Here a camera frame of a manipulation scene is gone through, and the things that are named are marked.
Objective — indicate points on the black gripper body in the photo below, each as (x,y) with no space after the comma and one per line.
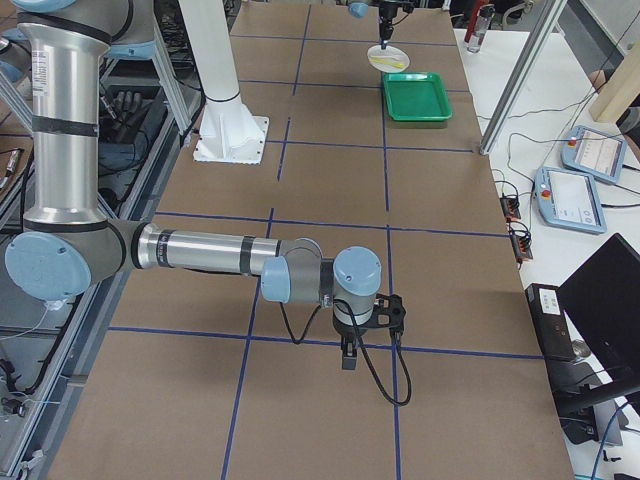
(385,15)
(344,331)

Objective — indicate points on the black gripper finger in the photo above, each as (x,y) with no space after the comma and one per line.
(386,31)
(348,353)

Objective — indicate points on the white round plate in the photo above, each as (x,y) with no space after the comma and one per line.
(390,52)

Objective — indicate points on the yellow plastic spoon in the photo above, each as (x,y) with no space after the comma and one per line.
(387,64)

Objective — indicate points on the green plastic tray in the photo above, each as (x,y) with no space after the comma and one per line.
(416,97)

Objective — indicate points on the clear water bottle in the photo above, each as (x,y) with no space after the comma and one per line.
(482,24)

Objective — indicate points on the black box device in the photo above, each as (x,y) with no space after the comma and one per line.
(549,320)

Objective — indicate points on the near teach pendant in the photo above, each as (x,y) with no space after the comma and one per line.
(569,200)

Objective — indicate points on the teach pendant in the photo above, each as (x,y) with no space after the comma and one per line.
(569,200)
(594,152)

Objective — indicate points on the black laptop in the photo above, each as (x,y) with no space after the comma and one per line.
(601,299)

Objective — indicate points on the far teach pendant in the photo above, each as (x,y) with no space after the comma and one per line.
(594,152)

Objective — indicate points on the aluminium frame post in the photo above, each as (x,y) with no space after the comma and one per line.
(533,46)

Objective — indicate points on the white pedestal column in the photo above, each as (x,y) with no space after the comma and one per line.
(228,132)

